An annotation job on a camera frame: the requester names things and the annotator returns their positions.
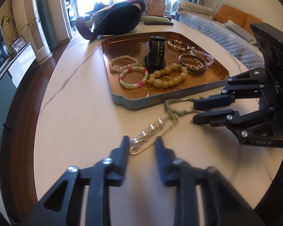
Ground silver metal bangle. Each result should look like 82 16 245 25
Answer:
178 54 208 75

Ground pearl green cord chain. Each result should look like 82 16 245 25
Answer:
129 95 204 155

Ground green black smart watch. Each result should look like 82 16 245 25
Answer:
144 36 166 72

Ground grey quilted sofa cover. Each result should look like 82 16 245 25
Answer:
170 1 264 69

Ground orange sofa cushion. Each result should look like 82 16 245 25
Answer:
213 4 264 35

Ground gold metal tray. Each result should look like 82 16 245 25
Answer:
101 32 229 110

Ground black remote control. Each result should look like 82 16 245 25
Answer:
144 21 174 26

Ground pale green cushion roll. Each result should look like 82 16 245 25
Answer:
141 15 170 22

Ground pink gift bag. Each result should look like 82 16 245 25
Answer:
145 0 166 16

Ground white grey tv cabinet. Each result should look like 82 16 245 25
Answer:
0 43 36 141

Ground black fuzzy earmuffs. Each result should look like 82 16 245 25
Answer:
91 2 142 35

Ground framed photo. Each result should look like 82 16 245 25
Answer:
11 36 28 52

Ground purple earmuff headband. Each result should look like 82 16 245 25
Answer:
75 16 97 41

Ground bamboo plant in vase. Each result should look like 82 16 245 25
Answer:
0 14 40 50

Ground clear crystal bead bracelet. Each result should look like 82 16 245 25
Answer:
189 49 215 66

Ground cream stone bead bracelet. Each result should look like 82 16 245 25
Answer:
166 39 192 52

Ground yellow jade bead bracelet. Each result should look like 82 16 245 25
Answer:
147 62 189 89

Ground pink green bead bracelet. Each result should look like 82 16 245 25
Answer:
118 66 149 89

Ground white pearl bracelet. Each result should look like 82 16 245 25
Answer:
108 55 140 74

